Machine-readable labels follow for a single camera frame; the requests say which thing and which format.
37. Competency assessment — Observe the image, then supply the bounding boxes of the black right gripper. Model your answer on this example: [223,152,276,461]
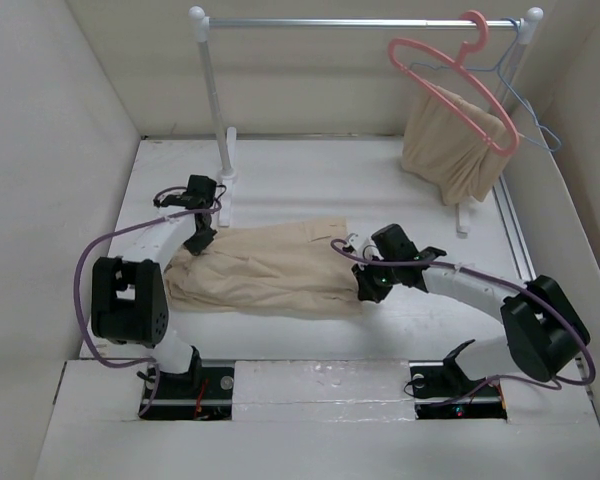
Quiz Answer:
[352,252,400,303]

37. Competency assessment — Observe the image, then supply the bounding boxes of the beige trousers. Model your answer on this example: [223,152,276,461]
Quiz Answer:
[164,216,362,318]
[400,90,510,205]

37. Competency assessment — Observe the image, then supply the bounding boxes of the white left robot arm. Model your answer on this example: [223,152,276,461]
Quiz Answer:
[90,175,226,397]

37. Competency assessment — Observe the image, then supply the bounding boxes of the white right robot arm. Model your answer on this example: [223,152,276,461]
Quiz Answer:
[337,224,596,402]

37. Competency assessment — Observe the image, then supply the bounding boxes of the beige trousers on hanger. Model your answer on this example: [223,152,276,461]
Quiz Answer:
[400,90,510,205]

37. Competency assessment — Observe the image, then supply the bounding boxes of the pink plastic hanger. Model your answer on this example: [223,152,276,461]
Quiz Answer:
[386,8,521,157]

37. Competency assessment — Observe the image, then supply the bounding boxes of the white clothes rack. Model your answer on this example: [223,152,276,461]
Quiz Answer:
[188,5,545,239]

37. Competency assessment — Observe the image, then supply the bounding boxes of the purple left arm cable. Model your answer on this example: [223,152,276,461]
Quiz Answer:
[74,185,226,416]

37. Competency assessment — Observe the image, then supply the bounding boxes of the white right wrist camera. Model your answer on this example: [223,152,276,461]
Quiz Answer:
[343,233,375,260]

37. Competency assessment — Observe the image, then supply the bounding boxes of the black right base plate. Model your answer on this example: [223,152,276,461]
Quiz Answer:
[403,340,507,420]

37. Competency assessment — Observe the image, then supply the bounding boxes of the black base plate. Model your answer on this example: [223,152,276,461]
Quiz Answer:
[139,364,235,421]
[403,340,507,420]

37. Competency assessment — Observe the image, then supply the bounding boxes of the aluminium side rail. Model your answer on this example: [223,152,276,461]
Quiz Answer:
[493,175,536,280]

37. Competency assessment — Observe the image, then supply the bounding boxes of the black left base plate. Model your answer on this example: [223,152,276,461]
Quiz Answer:
[139,364,235,421]

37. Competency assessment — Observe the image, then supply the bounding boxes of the blue wire hanger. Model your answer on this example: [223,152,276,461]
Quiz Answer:
[409,17,564,153]

